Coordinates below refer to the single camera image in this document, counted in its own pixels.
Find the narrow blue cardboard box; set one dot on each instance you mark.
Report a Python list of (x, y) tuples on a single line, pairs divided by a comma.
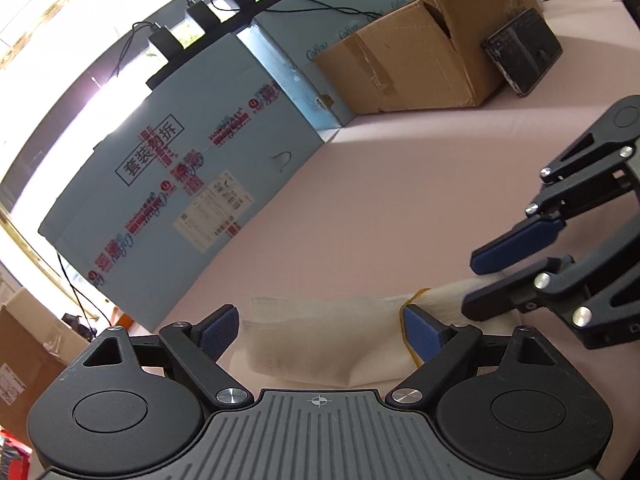
[(300, 85)]

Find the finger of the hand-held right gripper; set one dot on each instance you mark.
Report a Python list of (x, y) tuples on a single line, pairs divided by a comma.
[(515, 245), (500, 295)]

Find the dark phone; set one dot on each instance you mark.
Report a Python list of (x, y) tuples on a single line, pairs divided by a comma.
[(525, 52)]

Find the large blue cardboard box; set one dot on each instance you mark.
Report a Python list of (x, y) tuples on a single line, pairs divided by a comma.
[(175, 210)]

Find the white nonwoven shopping bag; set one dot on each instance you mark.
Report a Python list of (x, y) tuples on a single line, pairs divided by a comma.
[(310, 330)]

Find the yellow rubber band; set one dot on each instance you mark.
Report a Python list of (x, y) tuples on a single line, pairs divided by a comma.
[(414, 294)]

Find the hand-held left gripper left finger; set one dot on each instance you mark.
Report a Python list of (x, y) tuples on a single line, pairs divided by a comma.
[(220, 332)]

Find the small black device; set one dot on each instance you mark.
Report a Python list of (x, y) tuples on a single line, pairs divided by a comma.
[(80, 325)]

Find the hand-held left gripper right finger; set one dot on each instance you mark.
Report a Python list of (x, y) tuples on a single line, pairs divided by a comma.
[(422, 332)]

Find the red printed paper bag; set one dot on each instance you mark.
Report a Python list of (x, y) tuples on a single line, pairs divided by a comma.
[(12, 460)]

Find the open brown cardboard box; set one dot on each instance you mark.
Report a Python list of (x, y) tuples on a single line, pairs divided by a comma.
[(410, 70)]

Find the taped brown cardboard box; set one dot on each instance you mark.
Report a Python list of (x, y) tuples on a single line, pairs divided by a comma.
[(30, 350)]

